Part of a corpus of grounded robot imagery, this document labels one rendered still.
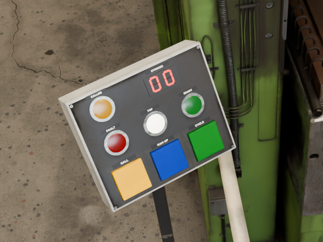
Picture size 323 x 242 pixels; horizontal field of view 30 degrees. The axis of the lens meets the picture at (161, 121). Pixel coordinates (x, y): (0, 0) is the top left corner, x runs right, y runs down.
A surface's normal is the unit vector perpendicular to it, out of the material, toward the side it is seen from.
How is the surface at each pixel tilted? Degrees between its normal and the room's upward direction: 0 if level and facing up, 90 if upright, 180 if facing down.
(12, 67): 0
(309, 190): 90
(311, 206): 90
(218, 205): 90
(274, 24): 90
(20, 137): 0
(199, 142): 60
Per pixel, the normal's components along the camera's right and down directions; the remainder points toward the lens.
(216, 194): -0.11, -0.67
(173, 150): 0.36, 0.18
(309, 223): 0.07, 0.73
